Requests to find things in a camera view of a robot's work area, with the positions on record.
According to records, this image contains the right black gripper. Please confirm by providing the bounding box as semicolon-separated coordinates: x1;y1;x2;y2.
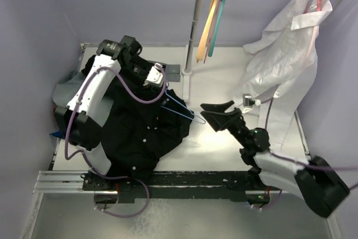
200;100;248;147

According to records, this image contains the light blue hanger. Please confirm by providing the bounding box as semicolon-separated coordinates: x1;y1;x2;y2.
161;89;206;125

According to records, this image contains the black button shirt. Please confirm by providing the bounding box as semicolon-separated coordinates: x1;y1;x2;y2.
81;53;194;181

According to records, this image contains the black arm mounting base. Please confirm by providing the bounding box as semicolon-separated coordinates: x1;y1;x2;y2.
81;170;270;206

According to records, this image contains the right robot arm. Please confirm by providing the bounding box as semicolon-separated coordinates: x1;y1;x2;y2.
200;101;351;218

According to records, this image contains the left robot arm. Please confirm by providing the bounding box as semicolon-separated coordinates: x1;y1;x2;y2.
54;36;166;190

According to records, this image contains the orange hanger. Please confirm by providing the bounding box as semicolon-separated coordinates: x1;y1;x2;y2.
196;7;215;63

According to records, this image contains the grey shirt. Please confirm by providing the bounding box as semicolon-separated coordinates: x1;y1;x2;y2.
52;71;86;107

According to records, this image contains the white hanging shirt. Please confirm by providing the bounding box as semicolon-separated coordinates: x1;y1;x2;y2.
233;0;319;152

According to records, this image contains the red black plaid shirt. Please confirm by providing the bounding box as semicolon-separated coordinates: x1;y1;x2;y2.
53;107;59;127

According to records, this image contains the teal hanger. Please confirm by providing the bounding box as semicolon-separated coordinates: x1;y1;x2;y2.
208;0;226;57

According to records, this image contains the blue garment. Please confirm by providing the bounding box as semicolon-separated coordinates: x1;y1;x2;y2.
50;130;65;139

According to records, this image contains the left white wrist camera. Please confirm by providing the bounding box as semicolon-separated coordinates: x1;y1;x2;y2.
143;63;164;88

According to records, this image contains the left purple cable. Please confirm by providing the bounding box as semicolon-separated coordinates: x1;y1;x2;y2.
64;64;170;218

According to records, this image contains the purple cable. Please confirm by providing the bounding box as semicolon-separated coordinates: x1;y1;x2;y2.
248;97;358;212
64;64;170;218

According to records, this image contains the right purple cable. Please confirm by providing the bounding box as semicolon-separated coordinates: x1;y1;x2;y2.
248;97;358;212

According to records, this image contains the aluminium frame rail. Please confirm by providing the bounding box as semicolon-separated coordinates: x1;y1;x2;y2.
32;169;328;195

